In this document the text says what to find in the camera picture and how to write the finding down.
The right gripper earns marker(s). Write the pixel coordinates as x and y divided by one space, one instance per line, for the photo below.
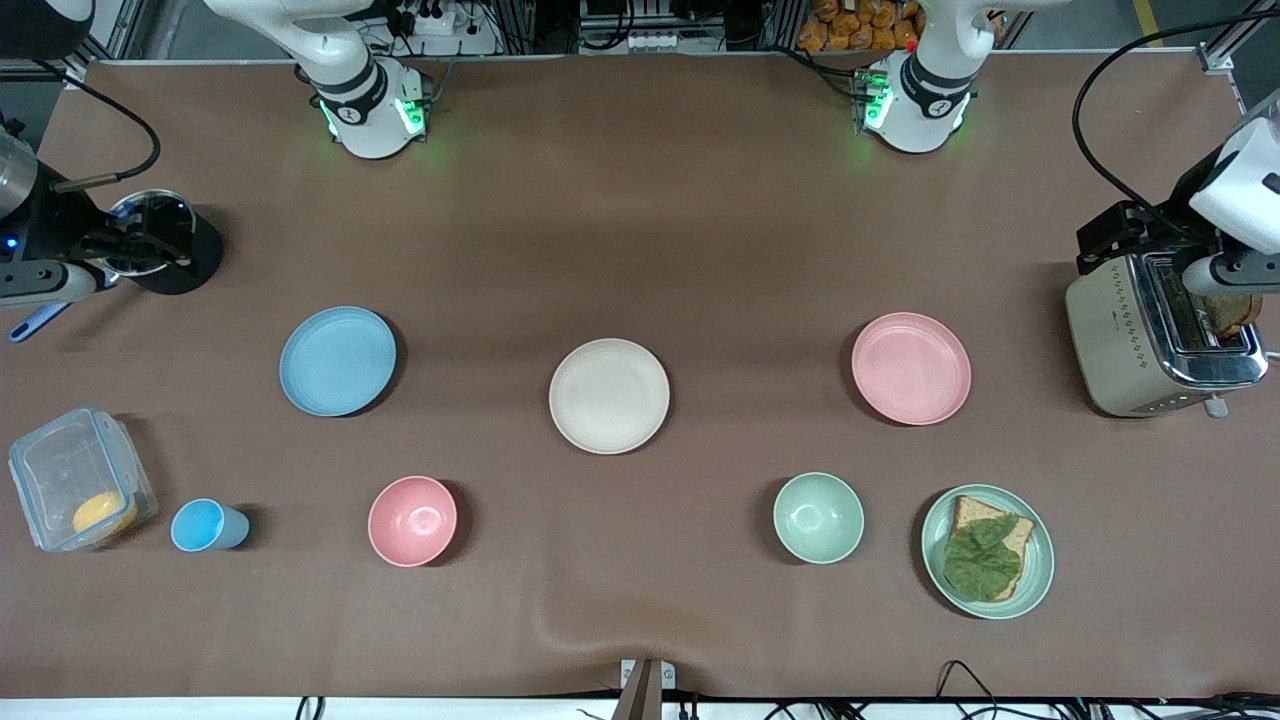
55 222

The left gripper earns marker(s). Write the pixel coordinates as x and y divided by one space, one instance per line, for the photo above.
1178 216

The blue plate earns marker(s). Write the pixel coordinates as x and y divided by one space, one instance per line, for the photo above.
337 361

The pink plate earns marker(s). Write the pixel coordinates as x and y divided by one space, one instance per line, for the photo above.
911 368

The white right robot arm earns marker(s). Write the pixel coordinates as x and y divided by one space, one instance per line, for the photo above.
365 110

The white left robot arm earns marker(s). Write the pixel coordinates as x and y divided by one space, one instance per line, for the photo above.
915 105

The black pot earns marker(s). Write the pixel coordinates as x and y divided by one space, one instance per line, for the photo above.
200 262

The beige chrome toaster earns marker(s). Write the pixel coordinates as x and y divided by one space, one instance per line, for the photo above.
1115 340

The blue plastic spoon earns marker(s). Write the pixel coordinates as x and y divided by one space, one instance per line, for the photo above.
35 322

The brown toast slice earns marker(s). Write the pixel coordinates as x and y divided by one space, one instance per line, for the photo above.
1232 315

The clear plastic container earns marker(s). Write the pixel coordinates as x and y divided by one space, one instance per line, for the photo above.
60 470

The orange round food piece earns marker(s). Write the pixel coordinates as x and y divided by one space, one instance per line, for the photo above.
103 514

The blue cup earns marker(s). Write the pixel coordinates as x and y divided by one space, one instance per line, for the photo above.
200 526

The bread slice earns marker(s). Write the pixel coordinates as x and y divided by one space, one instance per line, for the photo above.
975 512

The orange snack bags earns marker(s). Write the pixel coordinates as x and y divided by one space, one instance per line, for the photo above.
860 25

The green plate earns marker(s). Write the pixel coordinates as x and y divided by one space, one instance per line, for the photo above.
1040 570

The green lettuce leaf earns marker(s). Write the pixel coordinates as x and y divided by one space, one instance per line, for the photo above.
982 562

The white power strip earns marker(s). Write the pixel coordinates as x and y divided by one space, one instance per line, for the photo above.
430 20

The pink bowl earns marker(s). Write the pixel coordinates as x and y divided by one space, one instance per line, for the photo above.
412 521

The green bowl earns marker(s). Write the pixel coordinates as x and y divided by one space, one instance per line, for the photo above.
818 518

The brown table cover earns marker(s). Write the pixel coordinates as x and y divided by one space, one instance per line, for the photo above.
640 230

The beige plate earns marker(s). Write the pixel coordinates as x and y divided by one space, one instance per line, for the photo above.
609 396

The aluminium frame profile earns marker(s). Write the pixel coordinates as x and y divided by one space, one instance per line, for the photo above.
1225 55

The metal table clamp bracket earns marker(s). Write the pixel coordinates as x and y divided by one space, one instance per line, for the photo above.
647 685

